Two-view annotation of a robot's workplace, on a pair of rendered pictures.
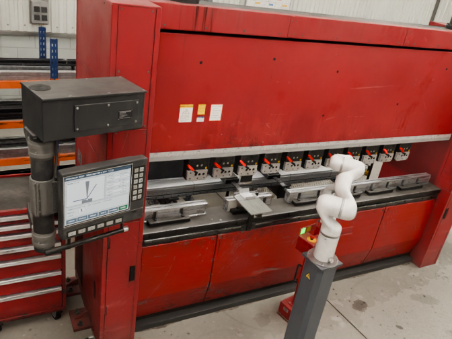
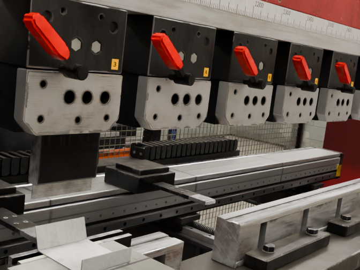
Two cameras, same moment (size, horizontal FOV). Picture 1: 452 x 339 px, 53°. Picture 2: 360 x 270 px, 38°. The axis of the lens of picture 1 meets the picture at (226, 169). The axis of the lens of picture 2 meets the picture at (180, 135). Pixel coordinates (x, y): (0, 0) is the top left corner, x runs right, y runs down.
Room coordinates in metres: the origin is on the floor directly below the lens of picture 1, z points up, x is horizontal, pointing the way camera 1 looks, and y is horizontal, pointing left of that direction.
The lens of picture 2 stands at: (2.28, -0.07, 1.29)
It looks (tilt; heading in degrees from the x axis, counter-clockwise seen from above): 9 degrees down; 341
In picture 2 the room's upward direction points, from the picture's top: 7 degrees clockwise
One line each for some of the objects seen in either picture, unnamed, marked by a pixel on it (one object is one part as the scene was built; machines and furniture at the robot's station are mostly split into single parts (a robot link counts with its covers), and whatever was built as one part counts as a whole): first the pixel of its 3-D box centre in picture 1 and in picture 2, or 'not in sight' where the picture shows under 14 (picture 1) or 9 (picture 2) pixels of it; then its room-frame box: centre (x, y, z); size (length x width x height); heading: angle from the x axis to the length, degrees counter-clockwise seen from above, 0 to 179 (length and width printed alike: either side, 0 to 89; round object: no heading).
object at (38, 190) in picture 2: (245, 178); (65, 160); (3.00, -0.15, 1.13); 0.10 x 0.02 x 0.10; 121
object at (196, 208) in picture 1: (173, 210); not in sight; (2.71, 0.32, 0.92); 0.50 x 0.06 x 0.10; 121
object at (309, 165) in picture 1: (311, 157); (286, 82); (3.29, -0.65, 1.26); 0.15 x 0.09 x 0.17; 121
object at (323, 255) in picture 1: (325, 245); not in sight; (2.33, -0.67, 1.09); 0.19 x 0.19 x 0.18
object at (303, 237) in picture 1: (313, 240); not in sight; (2.91, -0.74, 0.75); 0.20 x 0.16 x 0.18; 133
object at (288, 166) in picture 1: (290, 159); (234, 78); (3.19, -0.48, 1.26); 0.15 x 0.09 x 0.17; 121
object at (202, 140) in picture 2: not in sight; (188, 147); (3.74, -0.60, 1.02); 0.44 x 0.06 x 0.04; 121
